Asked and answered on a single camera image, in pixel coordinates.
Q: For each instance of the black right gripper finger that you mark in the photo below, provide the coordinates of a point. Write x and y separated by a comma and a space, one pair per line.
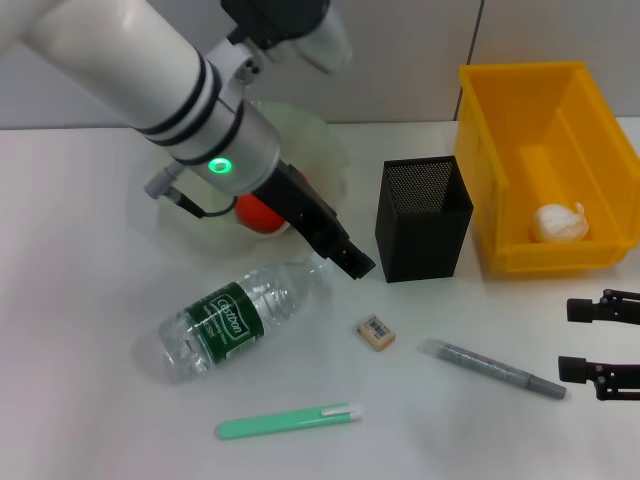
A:
595, 372
600, 307

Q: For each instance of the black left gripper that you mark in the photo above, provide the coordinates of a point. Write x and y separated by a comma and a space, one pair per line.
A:
300, 210

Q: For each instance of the white garlic bulb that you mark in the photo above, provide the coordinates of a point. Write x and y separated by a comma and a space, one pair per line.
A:
555, 225

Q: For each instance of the clear green-label water bottle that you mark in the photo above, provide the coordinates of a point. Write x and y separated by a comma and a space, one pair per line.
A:
260, 300

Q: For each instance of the orange toy fruit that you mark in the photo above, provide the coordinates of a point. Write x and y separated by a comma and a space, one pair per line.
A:
255, 215

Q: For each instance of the mint green pen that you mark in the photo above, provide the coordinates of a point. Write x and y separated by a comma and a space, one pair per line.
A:
270, 422

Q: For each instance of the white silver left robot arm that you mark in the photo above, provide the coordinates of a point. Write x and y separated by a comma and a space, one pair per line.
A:
125, 65

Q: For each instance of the black mesh pen holder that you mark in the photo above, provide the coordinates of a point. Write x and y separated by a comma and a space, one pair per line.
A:
420, 240

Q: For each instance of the beige eraser with barcode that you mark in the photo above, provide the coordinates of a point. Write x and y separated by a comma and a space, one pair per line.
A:
377, 332

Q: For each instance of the grey marker pen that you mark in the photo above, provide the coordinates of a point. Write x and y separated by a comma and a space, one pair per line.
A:
490, 367

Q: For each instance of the pale green wavy fruit plate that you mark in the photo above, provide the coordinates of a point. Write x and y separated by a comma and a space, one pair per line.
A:
310, 145

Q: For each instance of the yellow plastic bin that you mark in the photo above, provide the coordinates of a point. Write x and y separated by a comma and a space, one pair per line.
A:
550, 150

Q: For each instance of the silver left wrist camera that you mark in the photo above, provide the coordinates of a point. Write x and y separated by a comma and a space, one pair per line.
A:
320, 40

